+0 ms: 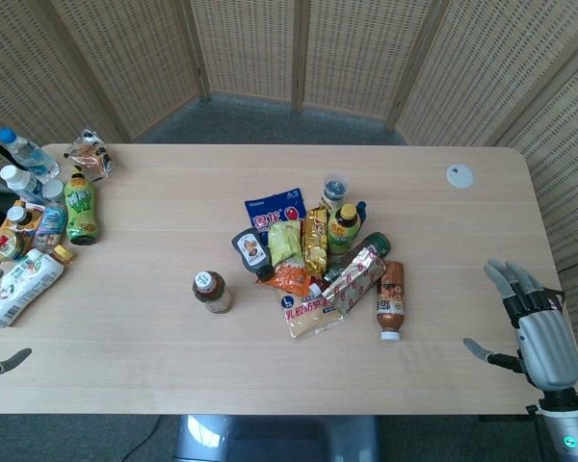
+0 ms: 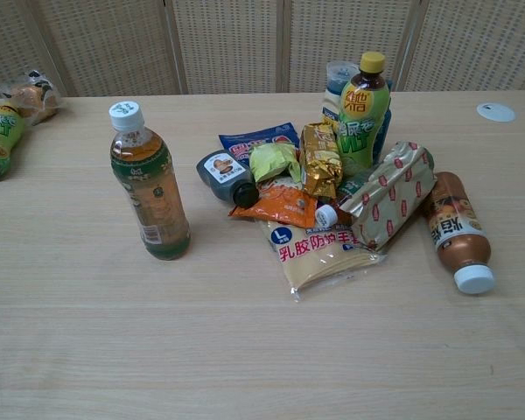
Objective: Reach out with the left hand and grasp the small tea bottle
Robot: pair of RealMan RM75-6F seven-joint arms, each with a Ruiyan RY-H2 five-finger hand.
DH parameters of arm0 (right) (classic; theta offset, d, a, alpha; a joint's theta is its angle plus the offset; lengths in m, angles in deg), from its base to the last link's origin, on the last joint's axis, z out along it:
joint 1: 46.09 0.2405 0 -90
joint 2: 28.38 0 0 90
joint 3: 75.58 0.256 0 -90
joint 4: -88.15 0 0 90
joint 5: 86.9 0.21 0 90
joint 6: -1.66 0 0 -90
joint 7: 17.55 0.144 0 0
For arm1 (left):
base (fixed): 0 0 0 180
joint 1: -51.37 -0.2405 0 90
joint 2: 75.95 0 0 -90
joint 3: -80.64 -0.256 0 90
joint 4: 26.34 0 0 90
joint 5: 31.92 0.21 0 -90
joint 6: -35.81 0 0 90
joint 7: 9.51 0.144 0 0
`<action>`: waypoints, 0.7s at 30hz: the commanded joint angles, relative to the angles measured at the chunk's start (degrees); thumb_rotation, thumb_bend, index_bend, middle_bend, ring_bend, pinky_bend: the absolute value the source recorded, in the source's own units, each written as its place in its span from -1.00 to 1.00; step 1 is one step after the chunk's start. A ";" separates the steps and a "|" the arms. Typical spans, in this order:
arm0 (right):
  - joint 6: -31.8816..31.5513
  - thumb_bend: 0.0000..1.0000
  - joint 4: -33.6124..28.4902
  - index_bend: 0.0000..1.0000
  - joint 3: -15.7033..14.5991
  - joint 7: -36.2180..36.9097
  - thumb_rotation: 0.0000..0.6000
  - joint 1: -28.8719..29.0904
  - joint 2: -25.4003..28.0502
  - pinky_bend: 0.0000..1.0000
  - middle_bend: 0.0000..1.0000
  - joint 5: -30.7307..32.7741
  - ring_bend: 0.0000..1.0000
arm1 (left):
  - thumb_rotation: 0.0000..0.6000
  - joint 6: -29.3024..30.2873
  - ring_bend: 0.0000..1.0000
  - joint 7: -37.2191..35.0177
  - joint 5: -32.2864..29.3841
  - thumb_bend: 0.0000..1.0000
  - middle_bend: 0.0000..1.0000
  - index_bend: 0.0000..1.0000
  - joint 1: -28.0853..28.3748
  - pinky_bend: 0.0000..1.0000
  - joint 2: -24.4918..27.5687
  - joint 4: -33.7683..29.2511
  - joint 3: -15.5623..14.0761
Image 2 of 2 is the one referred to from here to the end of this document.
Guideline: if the green tea bottle white cap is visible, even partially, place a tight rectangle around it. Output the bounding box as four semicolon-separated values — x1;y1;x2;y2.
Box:
108;100;192;262

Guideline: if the lemon tea bottle yellow cap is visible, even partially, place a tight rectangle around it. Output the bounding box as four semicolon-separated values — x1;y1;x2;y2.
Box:
336;52;393;170

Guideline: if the brown milk tea bottle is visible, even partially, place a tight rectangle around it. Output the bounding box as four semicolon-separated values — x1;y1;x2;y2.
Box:
422;171;496;295

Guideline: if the green yellow drink bottle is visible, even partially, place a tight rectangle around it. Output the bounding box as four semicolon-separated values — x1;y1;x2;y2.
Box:
0;99;28;184

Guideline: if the orange snack packet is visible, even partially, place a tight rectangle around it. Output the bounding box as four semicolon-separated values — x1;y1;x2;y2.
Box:
228;179;319;227

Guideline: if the light green snack packet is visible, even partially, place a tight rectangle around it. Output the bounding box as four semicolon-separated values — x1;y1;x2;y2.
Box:
248;143;302;184

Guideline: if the dark sauce bottle black cap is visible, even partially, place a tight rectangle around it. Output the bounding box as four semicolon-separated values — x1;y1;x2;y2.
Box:
195;149;260;209

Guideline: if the blue snack packet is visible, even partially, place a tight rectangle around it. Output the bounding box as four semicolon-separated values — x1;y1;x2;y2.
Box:
218;122;301;175

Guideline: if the latex gloves bag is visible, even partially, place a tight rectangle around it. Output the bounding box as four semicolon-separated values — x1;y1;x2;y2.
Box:
254;215;388;305

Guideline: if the gold foil snack packet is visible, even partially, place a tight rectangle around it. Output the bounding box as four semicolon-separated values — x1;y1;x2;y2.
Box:
298;122;344;201

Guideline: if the green bottle with white cap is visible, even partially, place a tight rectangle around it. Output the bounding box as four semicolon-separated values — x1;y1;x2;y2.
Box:
315;168;377;228

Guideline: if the silver red-patterned snack bag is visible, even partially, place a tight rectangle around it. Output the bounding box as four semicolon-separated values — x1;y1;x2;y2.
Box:
351;140;438;252

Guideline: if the white bottle with blue label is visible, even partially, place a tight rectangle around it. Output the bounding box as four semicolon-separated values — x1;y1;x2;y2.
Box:
319;60;361;131

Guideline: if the perforated folding screen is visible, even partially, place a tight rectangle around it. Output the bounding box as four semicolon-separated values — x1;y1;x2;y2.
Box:
0;0;525;101

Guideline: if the white round lid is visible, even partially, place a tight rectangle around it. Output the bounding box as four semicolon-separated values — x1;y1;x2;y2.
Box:
476;102;517;123

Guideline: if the wrapped bread in clear bag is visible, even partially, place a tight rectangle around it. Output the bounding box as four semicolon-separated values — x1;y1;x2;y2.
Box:
0;70;66;127

